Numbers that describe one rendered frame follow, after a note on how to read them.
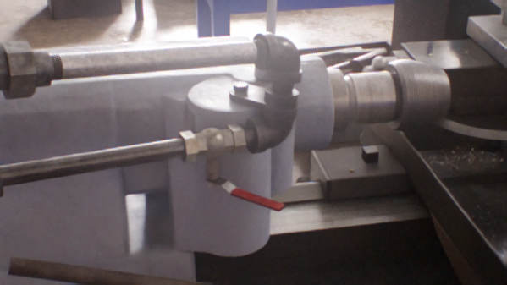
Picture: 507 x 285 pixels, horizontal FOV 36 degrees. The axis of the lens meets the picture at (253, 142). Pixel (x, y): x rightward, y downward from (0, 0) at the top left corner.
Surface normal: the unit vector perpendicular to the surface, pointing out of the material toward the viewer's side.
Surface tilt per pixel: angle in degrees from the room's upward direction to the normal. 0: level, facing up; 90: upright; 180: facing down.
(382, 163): 0
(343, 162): 0
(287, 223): 0
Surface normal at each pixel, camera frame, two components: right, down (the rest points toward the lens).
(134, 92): 0.15, -0.12
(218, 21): 0.19, 0.47
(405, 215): 0.00, -0.88
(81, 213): 0.18, 0.14
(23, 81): 0.47, 0.58
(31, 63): 0.47, -0.16
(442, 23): -0.96, 0.14
